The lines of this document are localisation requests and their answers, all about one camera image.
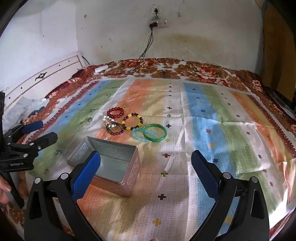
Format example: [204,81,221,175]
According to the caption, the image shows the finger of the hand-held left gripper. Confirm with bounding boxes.
[7,132,58,158]
[3,120,44,143]

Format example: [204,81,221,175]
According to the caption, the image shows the floral brown blanket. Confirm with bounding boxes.
[0,57,296,241]

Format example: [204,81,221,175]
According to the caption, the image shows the black charging cable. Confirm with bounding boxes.
[102,23,155,76]

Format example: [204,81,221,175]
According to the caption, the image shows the white power strip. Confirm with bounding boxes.
[148,20,168,28]

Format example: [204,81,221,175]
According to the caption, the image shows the green jade bangle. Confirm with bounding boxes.
[143,123,167,142]

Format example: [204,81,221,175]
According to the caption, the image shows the white bead bracelet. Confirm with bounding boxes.
[102,116,117,128]

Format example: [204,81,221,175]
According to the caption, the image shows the light blue bead bracelet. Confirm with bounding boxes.
[132,127,154,142]

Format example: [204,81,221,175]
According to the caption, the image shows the dark multicoloured bead bracelet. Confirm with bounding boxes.
[106,122,126,137]

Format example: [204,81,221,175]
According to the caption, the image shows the person's left hand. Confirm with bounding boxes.
[0,176,11,205]

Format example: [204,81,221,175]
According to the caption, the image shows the white cabinet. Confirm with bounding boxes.
[0,51,84,112]

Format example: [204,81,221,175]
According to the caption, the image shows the red bead bracelet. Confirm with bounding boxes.
[107,108,125,118]

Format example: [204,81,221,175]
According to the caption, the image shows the yellow hanging cloth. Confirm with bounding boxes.
[262,5,296,91]

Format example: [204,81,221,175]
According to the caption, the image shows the yellow and black bead bracelet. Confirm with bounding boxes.
[121,113,144,131]

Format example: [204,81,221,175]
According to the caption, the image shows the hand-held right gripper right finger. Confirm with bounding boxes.
[190,149,270,241]

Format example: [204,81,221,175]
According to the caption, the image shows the striped woven cloth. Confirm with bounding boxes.
[23,77,296,241]

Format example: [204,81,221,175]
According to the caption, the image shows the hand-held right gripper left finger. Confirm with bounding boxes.
[24,151,104,241]

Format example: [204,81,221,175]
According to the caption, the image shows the silver tin box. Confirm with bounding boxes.
[67,136,141,198]

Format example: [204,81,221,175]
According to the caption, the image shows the grey crumpled cloth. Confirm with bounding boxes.
[2,96,50,126]

